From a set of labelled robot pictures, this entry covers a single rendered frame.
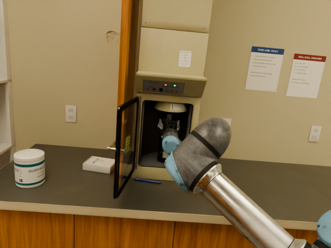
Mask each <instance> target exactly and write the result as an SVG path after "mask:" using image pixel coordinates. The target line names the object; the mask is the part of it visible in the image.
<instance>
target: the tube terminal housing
mask: <svg viewBox="0 0 331 248"><path fill-rule="evenodd" d="M208 36H209V34H208V33H200V32H189V31H175V30H164V29H154V28H144V27H141V31H140V47H139V63H138V71H148V72H159V73H170V74H181V75H193V76H204V68H205V60H206V52H207V44H208ZM179 50H188V51H192V59H191V68H187V67H178V58H179ZM136 96H141V97H142V98H141V112H140V127H141V113H142V103H143V101H144V100H153V101H165V102H177V103H188V104H192V105H193V112H192V121H191V129H190V133H191V132H192V130H193V129H194V128H195V127H196V126H197V125H198V119H199V108H200V100H201V97H193V96H181V95H170V94H159V93H142V92H137V95H136ZM140 127H139V142H140ZM139 142H138V156H139ZM132 178H139V179H152V180H166V181H175V180H174V179H173V178H172V177H171V175H170V174H169V173H168V171H167V169H166V168H156V167H143V166H140V165H139V164H138V157H137V169H134V172H133V173H132Z"/></svg>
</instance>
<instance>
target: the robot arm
mask: <svg viewBox="0 0 331 248"><path fill-rule="evenodd" d="M175 123H176V125H175ZM158 132H159V133H160V134H162V136H161V138H163V141H162V147H163V148H162V150H163V151H164V152H165V153H166V154H168V155H169V156H168V158H167V159H166V160H165V167H166V169H167V171H168V173H169V174H170V175H171V177H172V178H173V179H174V180H175V182H176V183H177V184H178V185H179V186H180V187H181V189H182V190H184V191H185V192H188V191H191V192H192V193H193V194H202V195H203V196H204V197H205V198H206V199H207V200H208V201H209V202H210V203H211V204H212V205H213V206H214V207H215V208H216V209H217V210H218V211H219V212H220V213H221V214H222V215H223V216H224V217H225V218H226V219H227V220H228V221H229V222H230V223H231V224H232V225H233V226H234V227H235V228H236V229H237V230H238V231H239V232H240V233H241V234H242V235H243V236H244V237H245V238H246V239H247V240H248V241H249V242H250V243H251V244H252V245H253V246H254V247H255V248H331V210H330V211H328V212H326V213H325V214H323V215H322V216H321V217H320V219H319V220H318V223H317V227H318V228H317V234H318V238H317V240H316V241H315V242H314V243H313V244H312V245H311V244H310V243H309V242H308V241H307V240H305V239H295V238H294V237H293V236H292V235H290V234H289V233H288V232H287V231H286V230H285V229H284V228H283V227H282V226H280V225H279V224H278V223H277V222H276V221H275V220H274V219H273V218H272V217H271V216H269V215H268V214H267V213H266V212H265V211H264V210H263V209H262V208H261V207H259V206H258V205H257V204H256V203H255V202H254V201H253V200H252V199H251V198H250V197H248V196H247V195H246V194H245V193H244V192H243V191H242V190H241V189H240V188H238V187H237V186H236V185H235V184H234V183H233V182H232V181H231V180H230V179H229V178H227V177H226V176H225V175H224V174H223V173H222V166H221V164H220V163H219V162H218V161H217V160H218V159H219V158H220V157H221V156H222V155H223V153H224V152H225V151H226V149H227V148H228V146H229V143H230V141H231V136H232V131H231V127H230V125H229V123H228V122H227V121H226V120H224V119H222V118H219V117H213V118H209V119H207V120H205V121H204V122H202V123H200V124H199V125H198V126H196V127H195V128H194V129H193V131H192V132H191V133H190V134H189V135H188V136H187V137H186V138H185V139H184V140H183V141H181V140H180V139H179V138H178V134H180V126H179V120H178V121H177V119H176V121H172V120H169V119H165V121H164V120H163V124H162V120H161V119H160V120H159V123H158Z"/></svg>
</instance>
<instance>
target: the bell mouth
mask: <svg viewBox="0 0 331 248"><path fill-rule="evenodd" d="M154 108H155V109H157V110H160V111H165V112H175V113H179V112H186V111H187V109H186V105H185V103H177V102H165V101H157V103H156V105H155V107H154Z"/></svg>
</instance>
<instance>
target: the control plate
mask: <svg viewBox="0 0 331 248"><path fill-rule="evenodd" d="M165 84H167V85H166V86H165ZM174 85H176V86H174ZM184 86H185V83H174V82H163V81H151V80H143V92H155V93H171V94H183V90H184ZM147 88H149V89H147ZM153 88H155V89H156V90H155V91H154V90H153ZM159 88H163V91H162V92H160V91H159ZM166 90H167V91H166ZM171 90H173V91H171ZM176 90H178V92H176Z"/></svg>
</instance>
